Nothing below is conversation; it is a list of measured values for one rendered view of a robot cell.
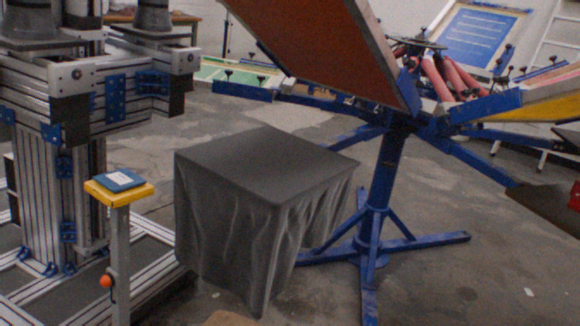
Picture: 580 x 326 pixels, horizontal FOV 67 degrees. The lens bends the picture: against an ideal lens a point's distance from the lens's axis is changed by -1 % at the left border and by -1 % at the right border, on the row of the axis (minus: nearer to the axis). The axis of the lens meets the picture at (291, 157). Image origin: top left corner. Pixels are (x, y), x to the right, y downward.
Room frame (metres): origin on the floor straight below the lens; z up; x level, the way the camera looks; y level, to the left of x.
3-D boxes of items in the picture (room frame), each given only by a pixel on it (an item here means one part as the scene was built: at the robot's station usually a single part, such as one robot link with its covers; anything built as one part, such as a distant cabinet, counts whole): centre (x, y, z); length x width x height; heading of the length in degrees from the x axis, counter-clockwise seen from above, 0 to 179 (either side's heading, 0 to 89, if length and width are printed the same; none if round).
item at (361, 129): (1.80, -0.20, 0.89); 1.24 x 0.06 x 0.06; 147
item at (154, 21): (1.74, 0.62, 1.31); 0.15 x 0.15 x 0.10
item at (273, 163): (1.39, 0.07, 0.95); 0.48 x 0.44 x 0.01; 147
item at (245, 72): (2.37, 0.36, 1.05); 1.08 x 0.61 x 0.23; 87
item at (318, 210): (1.28, -0.11, 0.74); 0.46 x 0.04 x 0.42; 147
